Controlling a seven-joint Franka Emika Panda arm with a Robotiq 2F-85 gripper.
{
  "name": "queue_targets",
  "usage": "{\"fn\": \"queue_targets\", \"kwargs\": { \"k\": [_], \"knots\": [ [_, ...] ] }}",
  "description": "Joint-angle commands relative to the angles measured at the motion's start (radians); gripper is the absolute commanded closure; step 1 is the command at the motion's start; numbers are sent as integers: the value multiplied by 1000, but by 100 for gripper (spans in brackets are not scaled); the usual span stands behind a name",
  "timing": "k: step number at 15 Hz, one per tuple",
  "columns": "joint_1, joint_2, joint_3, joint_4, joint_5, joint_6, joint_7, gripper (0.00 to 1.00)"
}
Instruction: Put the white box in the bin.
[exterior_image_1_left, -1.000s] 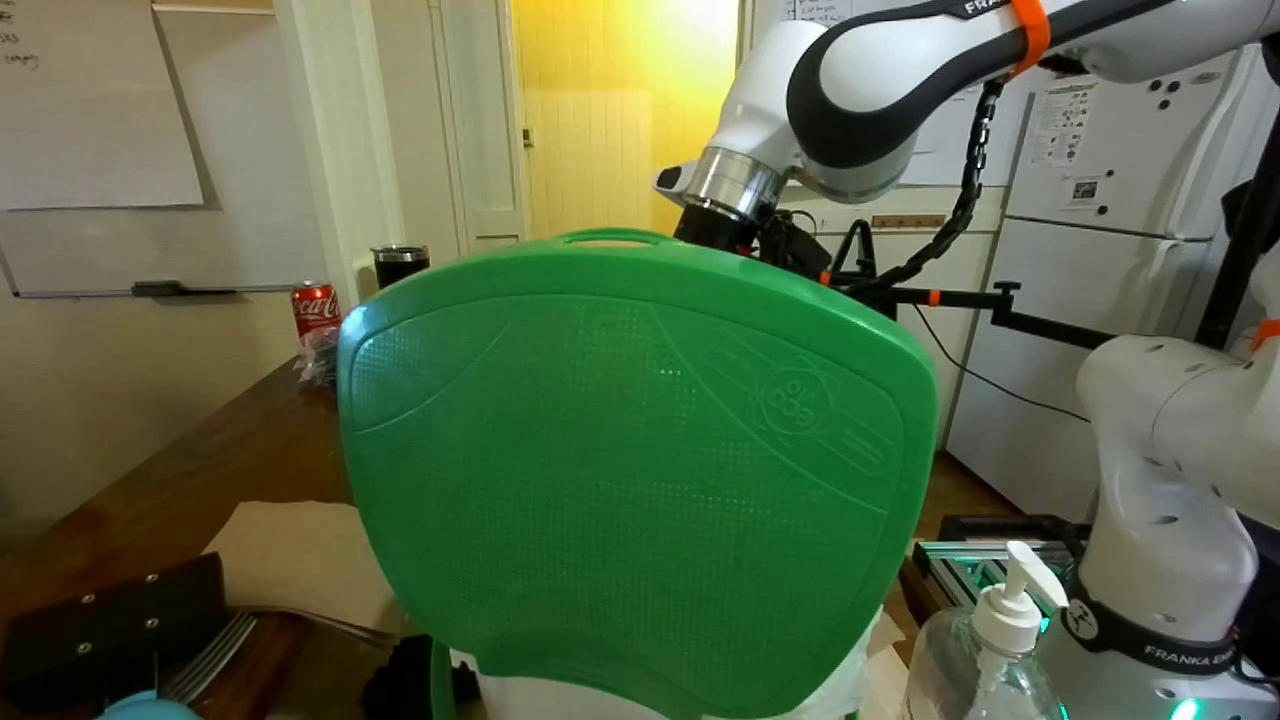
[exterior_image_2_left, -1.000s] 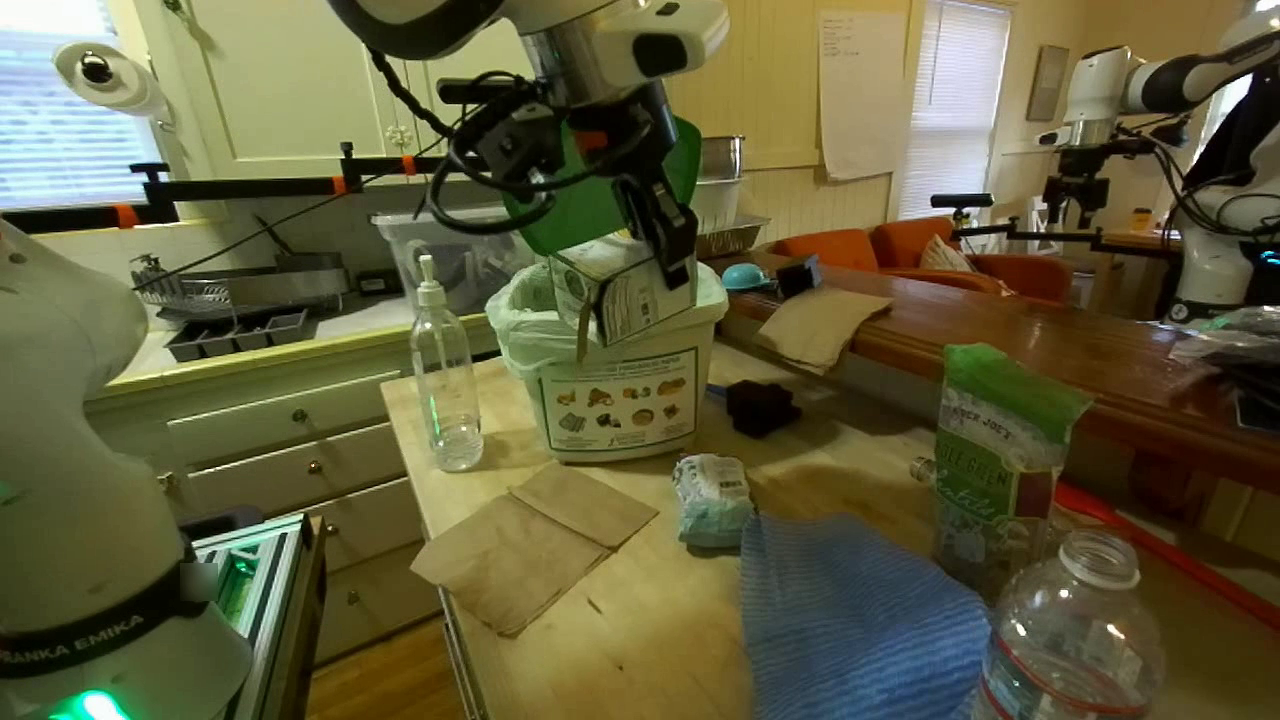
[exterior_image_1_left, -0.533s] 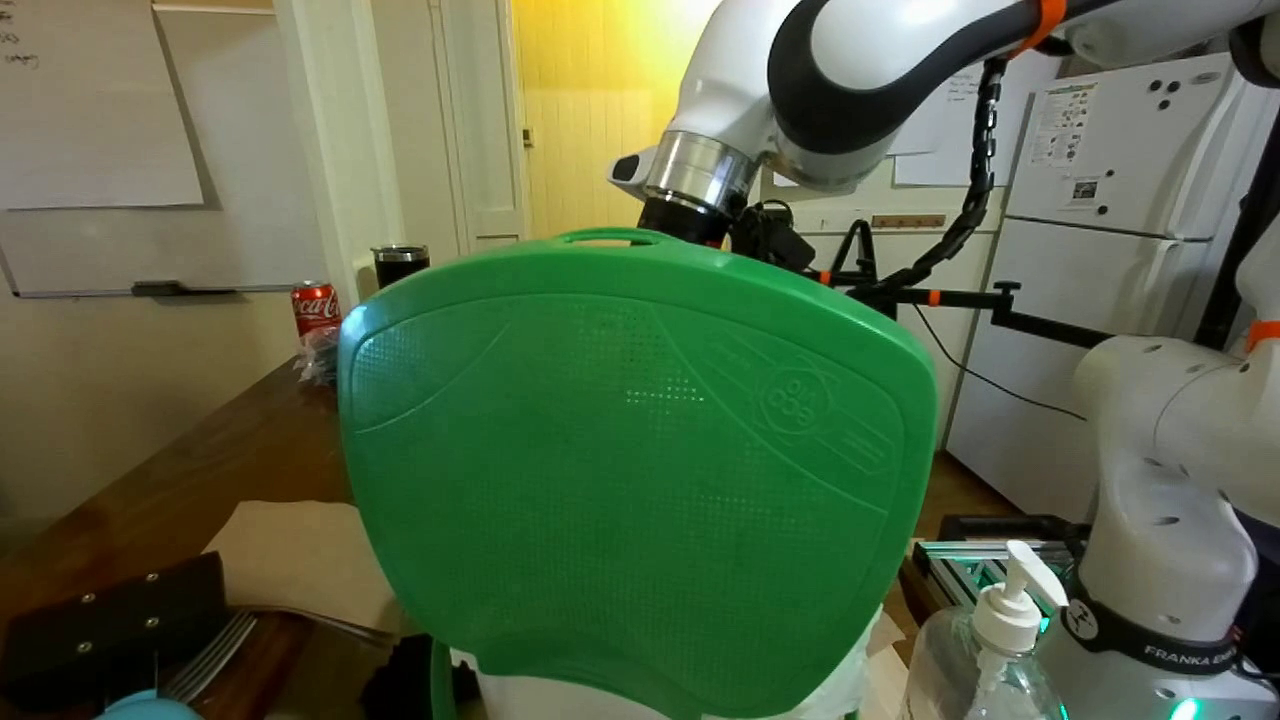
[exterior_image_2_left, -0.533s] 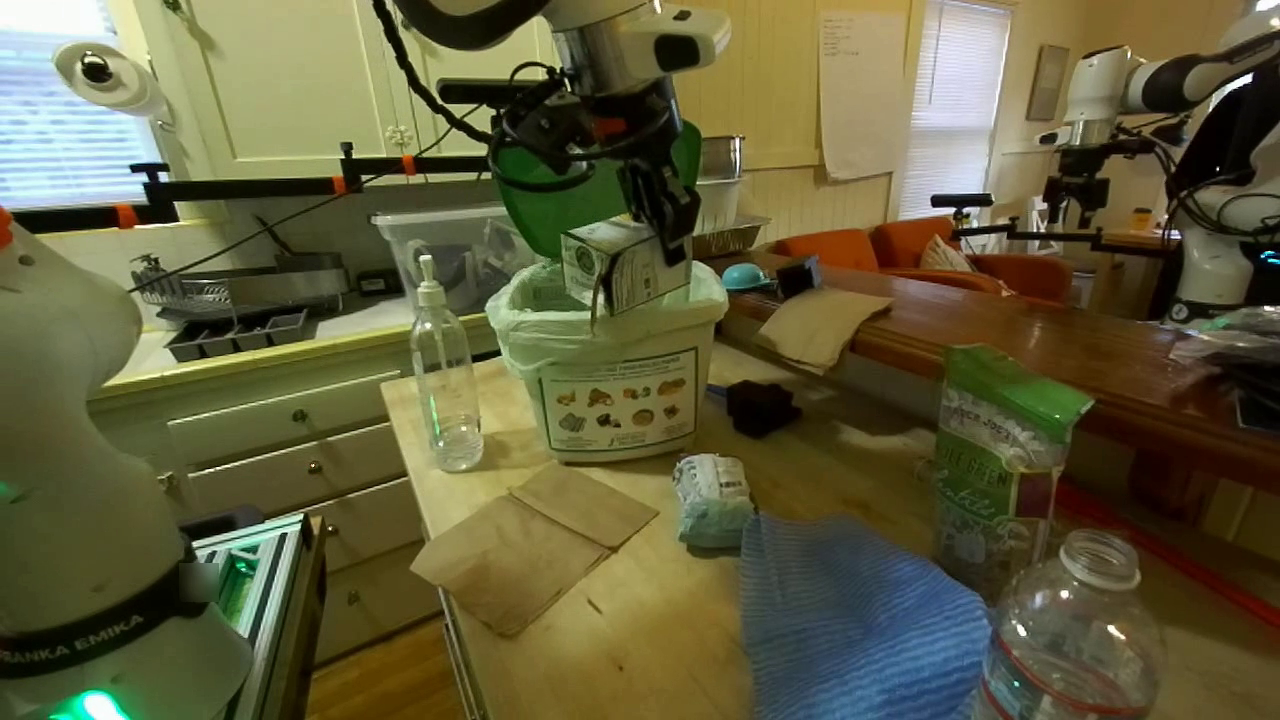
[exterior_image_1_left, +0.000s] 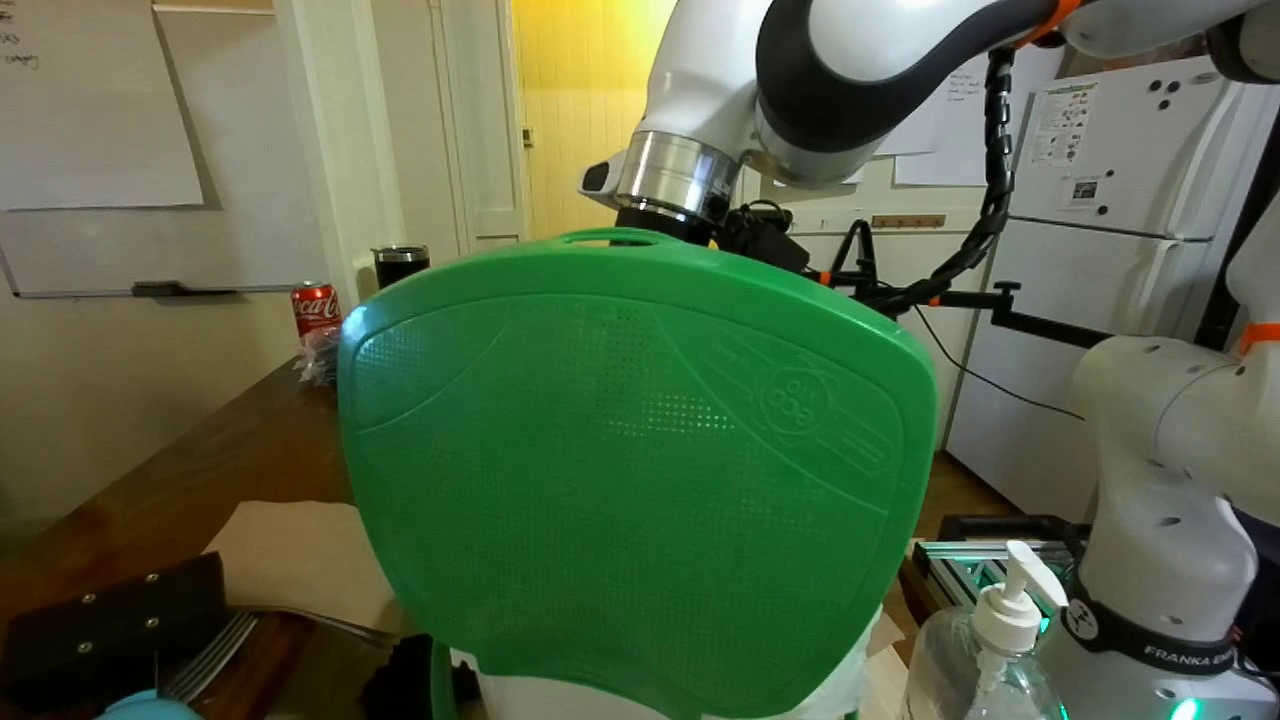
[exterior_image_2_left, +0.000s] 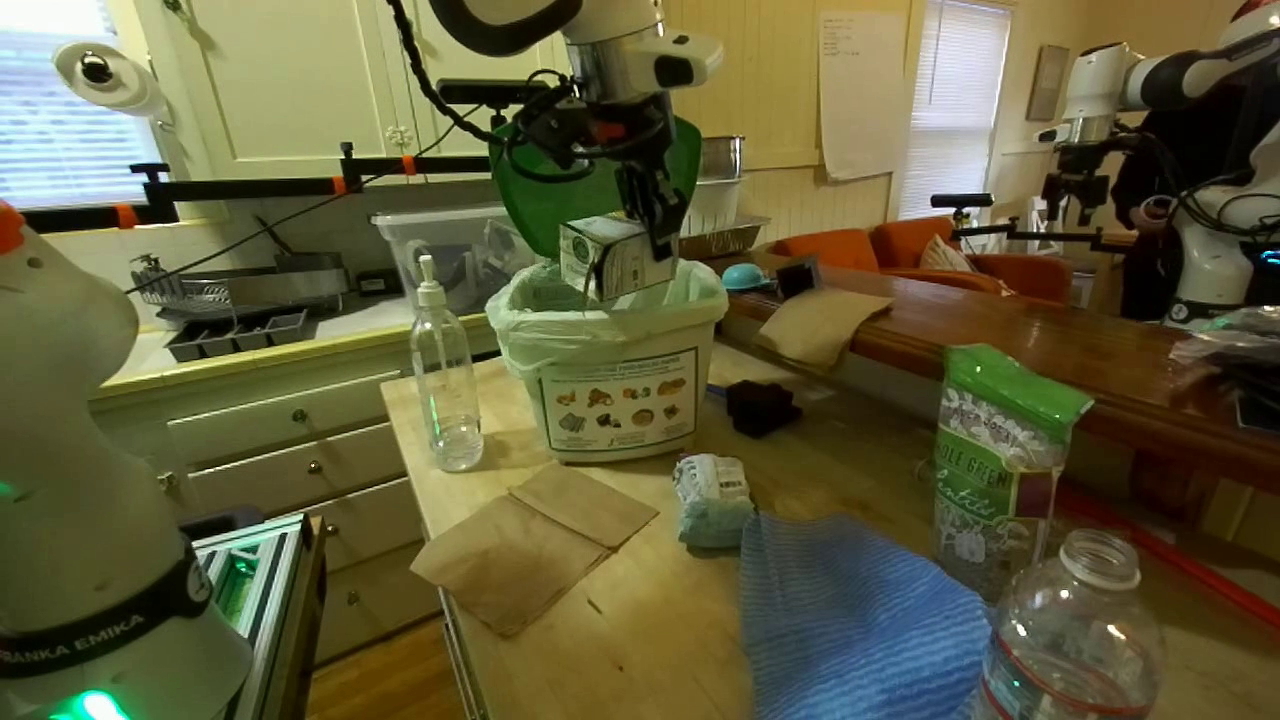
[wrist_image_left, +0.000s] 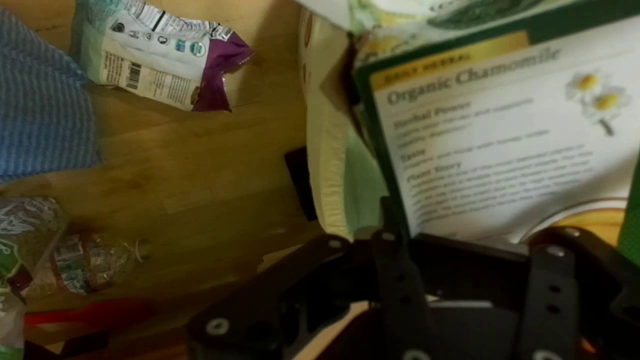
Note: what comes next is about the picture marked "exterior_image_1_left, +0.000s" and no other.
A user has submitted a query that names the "large whiteboard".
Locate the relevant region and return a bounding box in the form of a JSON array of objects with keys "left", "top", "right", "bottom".
[{"left": 0, "top": 0, "right": 332, "bottom": 306}]

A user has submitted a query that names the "black case with rivets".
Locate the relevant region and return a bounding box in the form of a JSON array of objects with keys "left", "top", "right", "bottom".
[{"left": 0, "top": 554, "right": 233, "bottom": 715}]

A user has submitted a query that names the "dark wooden table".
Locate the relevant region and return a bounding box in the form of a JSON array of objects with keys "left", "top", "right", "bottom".
[{"left": 0, "top": 357, "right": 403, "bottom": 720}]

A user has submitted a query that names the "small whiteboard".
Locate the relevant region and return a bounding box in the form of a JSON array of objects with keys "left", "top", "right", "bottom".
[{"left": 0, "top": 0, "right": 213, "bottom": 215}]

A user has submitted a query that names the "metal fork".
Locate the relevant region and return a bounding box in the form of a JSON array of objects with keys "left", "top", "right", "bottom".
[{"left": 156, "top": 610, "right": 261, "bottom": 707}]

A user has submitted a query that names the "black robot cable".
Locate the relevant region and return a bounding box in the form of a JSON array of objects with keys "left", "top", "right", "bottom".
[{"left": 817, "top": 43, "right": 1023, "bottom": 315}]

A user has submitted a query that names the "black whiteboard marker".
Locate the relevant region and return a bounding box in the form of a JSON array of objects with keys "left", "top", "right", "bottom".
[{"left": 130, "top": 276, "right": 248, "bottom": 306}]

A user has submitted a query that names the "white door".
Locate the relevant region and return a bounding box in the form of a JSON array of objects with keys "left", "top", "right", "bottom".
[{"left": 430, "top": 0, "right": 532, "bottom": 256}]

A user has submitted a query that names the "black cup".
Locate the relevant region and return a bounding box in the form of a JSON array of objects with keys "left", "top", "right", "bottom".
[{"left": 369, "top": 243, "right": 431, "bottom": 292}]

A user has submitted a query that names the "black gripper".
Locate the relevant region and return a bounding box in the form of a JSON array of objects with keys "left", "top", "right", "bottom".
[{"left": 611, "top": 197, "right": 736, "bottom": 256}]

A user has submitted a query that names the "light blue round object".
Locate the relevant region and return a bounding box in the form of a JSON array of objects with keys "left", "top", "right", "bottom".
[{"left": 93, "top": 689, "right": 206, "bottom": 720}]

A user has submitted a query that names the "clear pump sanitizer bottle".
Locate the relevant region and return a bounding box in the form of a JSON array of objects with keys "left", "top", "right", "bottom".
[{"left": 905, "top": 537, "right": 1073, "bottom": 720}]

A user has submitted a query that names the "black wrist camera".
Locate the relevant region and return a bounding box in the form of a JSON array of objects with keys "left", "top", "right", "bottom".
[{"left": 717, "top": 197, "right": 814, "bottom": 279}]

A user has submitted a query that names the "red soda can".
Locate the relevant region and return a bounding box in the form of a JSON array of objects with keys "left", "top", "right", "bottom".
[{"left": 288, "top": 276, "right": 344, "bottom": 348}]

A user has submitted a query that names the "flat brown paper bag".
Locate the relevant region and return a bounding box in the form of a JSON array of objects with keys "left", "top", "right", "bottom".
[{"left": 200, "top": 497, "right": 411, "bottom": 635}]

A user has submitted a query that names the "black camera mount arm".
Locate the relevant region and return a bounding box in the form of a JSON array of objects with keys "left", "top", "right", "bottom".
[{"left": 817, "top": 215, "right": 1116, "bottom": 353}]

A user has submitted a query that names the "green plastic bin lid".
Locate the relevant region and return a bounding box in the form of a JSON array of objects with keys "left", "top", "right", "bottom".
[{"left": 332, "top": 225, "right": 945, "bottom": 715}]

